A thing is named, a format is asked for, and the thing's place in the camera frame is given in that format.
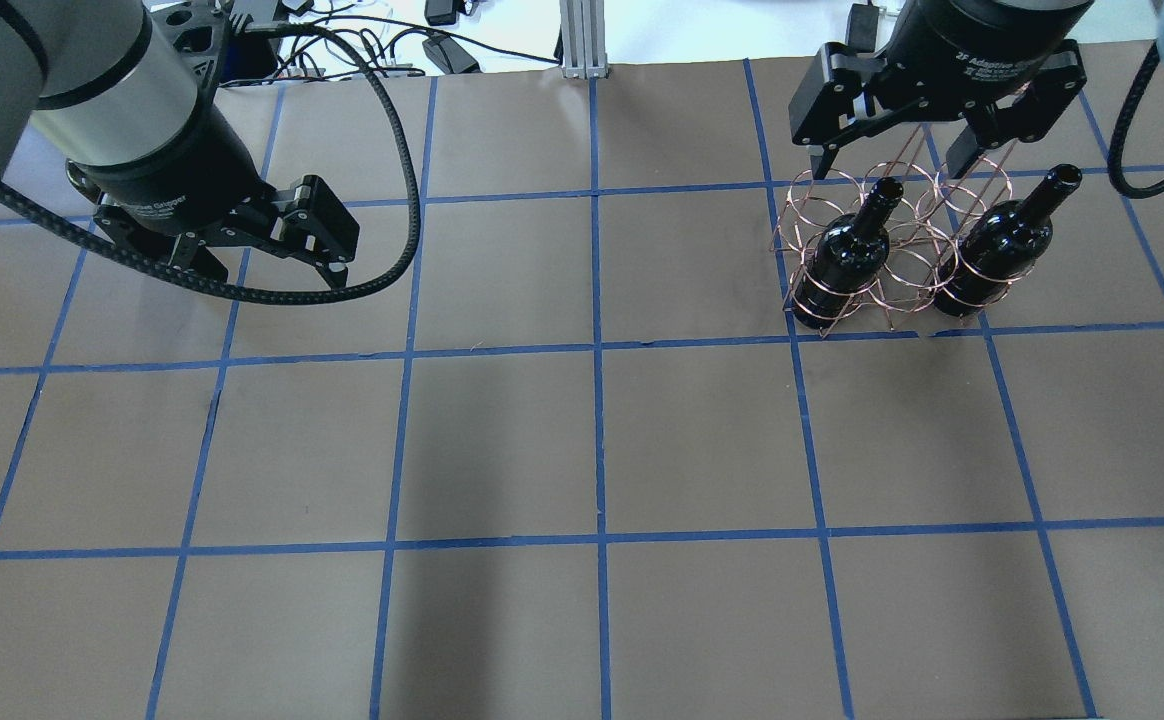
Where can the dark wine bottle right slot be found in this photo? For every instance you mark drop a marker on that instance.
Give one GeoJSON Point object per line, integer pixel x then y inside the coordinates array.
{"type": "Point", "coordinates": [1003, 246]}

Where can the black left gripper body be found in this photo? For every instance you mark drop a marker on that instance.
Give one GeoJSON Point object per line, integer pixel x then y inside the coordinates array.
{"type": "Point", "coordinates": [185, 170]}

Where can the copper wire wine basket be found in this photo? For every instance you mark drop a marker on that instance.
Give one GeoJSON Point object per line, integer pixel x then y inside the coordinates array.
{"type": "Point", "coordinates": [935, 214]}

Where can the dark wine bottle slot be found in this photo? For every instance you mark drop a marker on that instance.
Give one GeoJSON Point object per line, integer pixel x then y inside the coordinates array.
{"type": "Point", "coordinates": [849, 257]}
{"type": "Point", "coordinates": [1003, 246]}

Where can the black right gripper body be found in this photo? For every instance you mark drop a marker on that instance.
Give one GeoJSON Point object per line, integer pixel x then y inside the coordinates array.
{"type": "Point", "coordinates": [977, 55]}

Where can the dark wine bottle left slot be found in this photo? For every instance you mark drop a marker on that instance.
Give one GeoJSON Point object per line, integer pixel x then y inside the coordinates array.
{"type": "Point", "coordinates": [849, 257]}

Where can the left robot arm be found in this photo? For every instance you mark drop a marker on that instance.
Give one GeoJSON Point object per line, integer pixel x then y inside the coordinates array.
{"type": "Point", "coordinates": [127, 95]}

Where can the aluminium frame post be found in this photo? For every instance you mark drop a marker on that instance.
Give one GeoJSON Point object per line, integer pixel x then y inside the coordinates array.
{"type": "Point", "coordinates": [582, 32]}

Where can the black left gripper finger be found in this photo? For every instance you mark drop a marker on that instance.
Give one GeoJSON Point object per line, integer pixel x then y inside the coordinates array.
{"type": "Point", "coordinates": [170, 257]}
{"type": "Point", "coordinates": [315, 228]}

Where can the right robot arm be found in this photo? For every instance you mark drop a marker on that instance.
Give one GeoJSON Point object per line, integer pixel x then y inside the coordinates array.
{"type": "Point", "coordinates": [1008, 69]}

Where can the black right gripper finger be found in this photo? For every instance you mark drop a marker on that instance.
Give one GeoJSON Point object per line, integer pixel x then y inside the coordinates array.
{"type": "Point", "coordinates": [845, 96]}
{"type": "Point", "coordinates": [1028, 118]}

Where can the black power adapter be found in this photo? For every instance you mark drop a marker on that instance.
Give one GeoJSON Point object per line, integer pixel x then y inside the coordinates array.
{"type": "Point", "coordinates": [449, 57]}

